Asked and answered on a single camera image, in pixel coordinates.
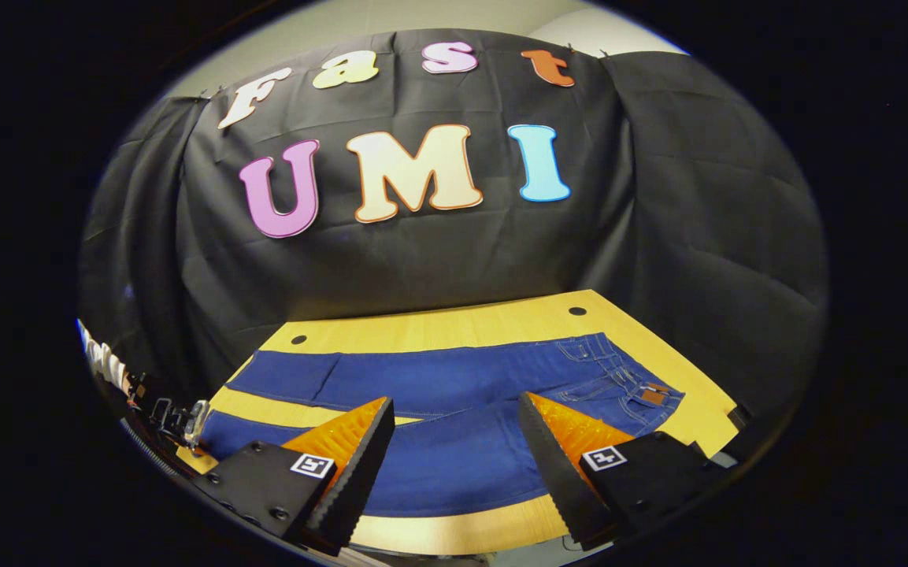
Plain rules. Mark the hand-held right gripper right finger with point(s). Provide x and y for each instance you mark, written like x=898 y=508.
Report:
x=552 y=472

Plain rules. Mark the black backdrop cloth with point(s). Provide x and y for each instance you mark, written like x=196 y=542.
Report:
x=438 y=260

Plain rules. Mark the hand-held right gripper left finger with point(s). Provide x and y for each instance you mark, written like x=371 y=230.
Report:
x=363 y=465

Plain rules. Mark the blue denim jeans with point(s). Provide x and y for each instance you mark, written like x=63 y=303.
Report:
x=461 y=394

